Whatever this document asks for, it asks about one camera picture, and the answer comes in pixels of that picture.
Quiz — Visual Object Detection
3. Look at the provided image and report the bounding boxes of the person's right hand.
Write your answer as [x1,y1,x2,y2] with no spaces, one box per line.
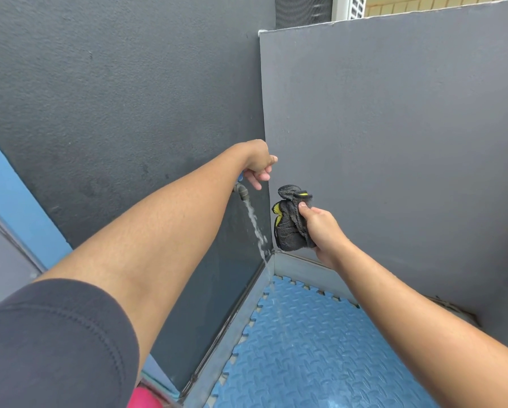
[298,202,352,270]

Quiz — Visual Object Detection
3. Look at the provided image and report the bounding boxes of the person's left hand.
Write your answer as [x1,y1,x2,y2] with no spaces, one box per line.
[241,139,279,192]

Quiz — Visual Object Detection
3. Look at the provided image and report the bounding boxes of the dark grey yellow-trimmed cloth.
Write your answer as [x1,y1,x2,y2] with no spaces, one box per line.
[271,184,317,252]

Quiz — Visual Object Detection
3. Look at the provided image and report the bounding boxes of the blue foam puzzle mat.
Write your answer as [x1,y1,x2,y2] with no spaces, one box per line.
[202,274,441,408]

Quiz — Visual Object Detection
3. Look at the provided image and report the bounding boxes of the pink spray bottle white trigger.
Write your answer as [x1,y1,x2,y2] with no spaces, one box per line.
[127,386,165,408]

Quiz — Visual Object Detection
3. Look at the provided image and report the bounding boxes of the person's left forearm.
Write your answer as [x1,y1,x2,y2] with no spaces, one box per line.
[35,142,254,379]

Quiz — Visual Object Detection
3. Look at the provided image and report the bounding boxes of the person's right forearm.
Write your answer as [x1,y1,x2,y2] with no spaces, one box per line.
[334,241,508,408]

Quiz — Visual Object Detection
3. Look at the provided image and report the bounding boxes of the dark mesh window screen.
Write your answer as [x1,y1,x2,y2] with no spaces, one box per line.
[275,0,334,29]

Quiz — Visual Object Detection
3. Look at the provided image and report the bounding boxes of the white window grille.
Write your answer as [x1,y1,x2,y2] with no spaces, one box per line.
[331,0,368,21]

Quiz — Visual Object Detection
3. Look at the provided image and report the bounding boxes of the dark shirt sleeve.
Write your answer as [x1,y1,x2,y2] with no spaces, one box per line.
[0,279,141,408]

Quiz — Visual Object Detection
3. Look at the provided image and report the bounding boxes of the blue handled wall faucet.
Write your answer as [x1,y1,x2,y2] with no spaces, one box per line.
[232,173,250,203]

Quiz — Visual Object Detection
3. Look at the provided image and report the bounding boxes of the grey wall pipe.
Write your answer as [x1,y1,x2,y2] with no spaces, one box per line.
[179,249,480,398]

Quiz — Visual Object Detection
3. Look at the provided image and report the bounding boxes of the blue door frame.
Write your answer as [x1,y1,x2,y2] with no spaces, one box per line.
[0,127,74,270]

